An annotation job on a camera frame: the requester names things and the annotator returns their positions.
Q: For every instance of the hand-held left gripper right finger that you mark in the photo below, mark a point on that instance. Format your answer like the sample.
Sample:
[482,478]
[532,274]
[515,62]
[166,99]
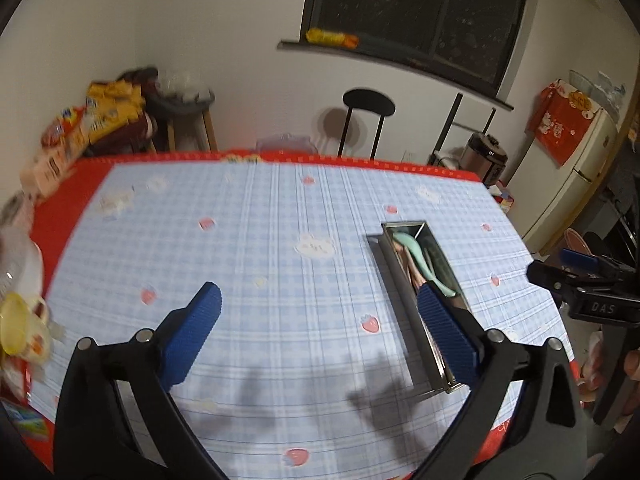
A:
[447,335]

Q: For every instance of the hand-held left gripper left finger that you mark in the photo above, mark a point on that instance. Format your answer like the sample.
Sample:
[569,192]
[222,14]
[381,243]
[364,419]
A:
[192,340]

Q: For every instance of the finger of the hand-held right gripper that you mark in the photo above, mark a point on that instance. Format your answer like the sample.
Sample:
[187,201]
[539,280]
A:
[580,259]
[550,275]

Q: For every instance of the metal utensil tray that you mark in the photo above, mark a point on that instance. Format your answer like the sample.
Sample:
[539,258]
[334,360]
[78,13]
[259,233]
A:
[400,320]

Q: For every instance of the green spoon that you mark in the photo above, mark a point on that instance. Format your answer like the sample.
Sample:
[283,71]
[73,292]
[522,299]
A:
[415,252]

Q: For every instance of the pink spoon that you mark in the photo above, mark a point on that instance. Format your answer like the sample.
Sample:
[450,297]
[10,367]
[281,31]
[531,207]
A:
[402,257]

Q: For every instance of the fluffy pink garment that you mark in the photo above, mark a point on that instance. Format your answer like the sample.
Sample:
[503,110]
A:
[592,365]

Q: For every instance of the cream fridge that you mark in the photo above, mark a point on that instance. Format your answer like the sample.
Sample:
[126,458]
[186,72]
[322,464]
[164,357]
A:
[575,195]

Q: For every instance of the colourful box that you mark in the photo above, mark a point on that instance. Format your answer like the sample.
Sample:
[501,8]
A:
[504,199]

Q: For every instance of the blue plaid table mat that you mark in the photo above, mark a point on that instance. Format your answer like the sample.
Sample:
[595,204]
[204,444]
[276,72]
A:
[275,240]

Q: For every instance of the brown rice cooker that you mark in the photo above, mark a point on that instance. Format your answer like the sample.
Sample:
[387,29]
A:
[485,160]

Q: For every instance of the red printed cloth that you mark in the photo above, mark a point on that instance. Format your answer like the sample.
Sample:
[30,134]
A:
[562,122]

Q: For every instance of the glass bowls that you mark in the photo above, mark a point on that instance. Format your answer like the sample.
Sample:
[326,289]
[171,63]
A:
[595,90]

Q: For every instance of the yellow cup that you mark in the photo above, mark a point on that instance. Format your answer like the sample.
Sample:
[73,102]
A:
[20,327]

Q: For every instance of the black metal rack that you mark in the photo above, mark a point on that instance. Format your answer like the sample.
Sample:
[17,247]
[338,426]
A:
[450,120]

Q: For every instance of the crumpled clear plastic bag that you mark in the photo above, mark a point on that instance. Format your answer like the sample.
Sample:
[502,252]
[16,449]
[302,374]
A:
[20,250]

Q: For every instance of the clear plastic container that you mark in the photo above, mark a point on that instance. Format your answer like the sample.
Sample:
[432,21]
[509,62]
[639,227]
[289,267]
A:
[285,142]

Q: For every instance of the pink snack packet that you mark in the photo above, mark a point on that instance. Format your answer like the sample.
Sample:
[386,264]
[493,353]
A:
[47,170]

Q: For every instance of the yellow snack bags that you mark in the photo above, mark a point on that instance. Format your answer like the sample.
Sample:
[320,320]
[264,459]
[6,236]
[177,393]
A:
[112,110]

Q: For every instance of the black chair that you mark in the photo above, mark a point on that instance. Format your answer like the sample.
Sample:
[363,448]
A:
[369,102]

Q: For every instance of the orange snack bag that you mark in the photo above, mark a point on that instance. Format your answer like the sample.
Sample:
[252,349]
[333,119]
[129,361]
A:
[62,127]

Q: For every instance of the black window sill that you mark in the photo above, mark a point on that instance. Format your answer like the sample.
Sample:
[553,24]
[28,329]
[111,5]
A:
[400,67]

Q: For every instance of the dark window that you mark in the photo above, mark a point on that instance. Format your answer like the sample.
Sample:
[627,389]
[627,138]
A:
[415,5]

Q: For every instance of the yellow snack packet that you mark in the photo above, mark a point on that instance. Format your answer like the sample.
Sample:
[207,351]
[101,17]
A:
[332,38]

